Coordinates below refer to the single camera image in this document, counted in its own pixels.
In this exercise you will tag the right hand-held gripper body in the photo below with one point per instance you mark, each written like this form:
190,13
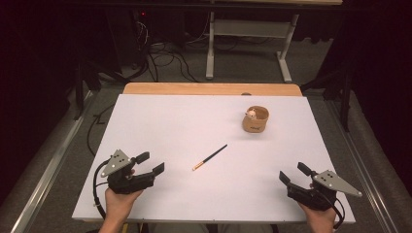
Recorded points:
330,183

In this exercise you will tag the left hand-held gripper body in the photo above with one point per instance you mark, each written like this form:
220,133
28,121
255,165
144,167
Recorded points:
118,163

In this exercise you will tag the black chopstick with wooden tip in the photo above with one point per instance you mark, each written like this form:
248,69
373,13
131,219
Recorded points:
210,157

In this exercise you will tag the round wooden cup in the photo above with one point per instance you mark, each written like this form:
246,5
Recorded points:
257,124

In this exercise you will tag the person's right hand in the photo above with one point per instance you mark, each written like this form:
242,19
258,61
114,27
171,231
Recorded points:
320,221

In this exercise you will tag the person's left hand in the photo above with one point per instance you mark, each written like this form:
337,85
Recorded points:
120,204

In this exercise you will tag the white board sheet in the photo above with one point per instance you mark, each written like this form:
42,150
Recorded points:
194,129

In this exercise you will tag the small pale figure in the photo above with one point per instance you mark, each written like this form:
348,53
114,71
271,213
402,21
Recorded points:
250,113

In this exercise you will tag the black metal stand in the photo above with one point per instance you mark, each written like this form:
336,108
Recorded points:
79,90
346,103

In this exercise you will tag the wooden table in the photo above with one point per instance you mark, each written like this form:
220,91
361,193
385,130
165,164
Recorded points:
210,89

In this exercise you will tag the black box with red light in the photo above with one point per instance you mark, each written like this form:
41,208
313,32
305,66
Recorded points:
142,32

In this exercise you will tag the white-framed desk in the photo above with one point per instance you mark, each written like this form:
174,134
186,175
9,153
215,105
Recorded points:
249,28

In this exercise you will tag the aluminium floor rail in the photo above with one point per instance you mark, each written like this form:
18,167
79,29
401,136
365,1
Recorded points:
48,178
366,181

